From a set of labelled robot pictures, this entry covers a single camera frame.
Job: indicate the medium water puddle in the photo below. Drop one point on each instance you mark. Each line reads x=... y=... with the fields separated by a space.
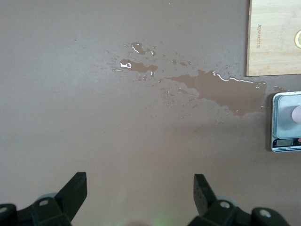
x=138 y=67

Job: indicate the small water puddle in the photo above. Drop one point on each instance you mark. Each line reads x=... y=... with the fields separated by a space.
x=140 y=48

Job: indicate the wooden cutting board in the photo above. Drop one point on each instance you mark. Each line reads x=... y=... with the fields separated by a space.
x=275 y=47

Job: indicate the lemon slice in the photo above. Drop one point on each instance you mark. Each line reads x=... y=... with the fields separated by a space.
x=298 y=39

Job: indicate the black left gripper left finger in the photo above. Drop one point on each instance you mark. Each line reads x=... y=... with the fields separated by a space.
x=70 y=195

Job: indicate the large water puddle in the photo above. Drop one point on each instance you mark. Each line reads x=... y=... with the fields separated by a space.
x=225 y=91

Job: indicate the silver kitchen scale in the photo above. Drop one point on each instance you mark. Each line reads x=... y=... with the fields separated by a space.
x=282 y=127

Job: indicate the pink cup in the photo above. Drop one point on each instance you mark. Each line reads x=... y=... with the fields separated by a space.
x=296 y=115

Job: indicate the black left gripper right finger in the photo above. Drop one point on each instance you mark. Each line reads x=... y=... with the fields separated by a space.
x=204 y=197

